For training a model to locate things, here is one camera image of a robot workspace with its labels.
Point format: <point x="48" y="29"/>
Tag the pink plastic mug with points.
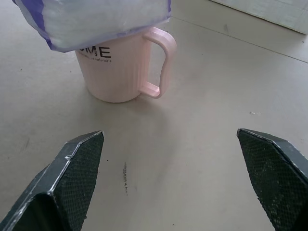
<point x="120" y="72"/>

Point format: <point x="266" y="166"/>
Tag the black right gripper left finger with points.
<point x="60" y="190"/>

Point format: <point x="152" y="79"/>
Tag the clear blue-edged plastic bag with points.
<point x="101" y="21"/>

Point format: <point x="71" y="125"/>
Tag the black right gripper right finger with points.
<point x="276" y="178"/>

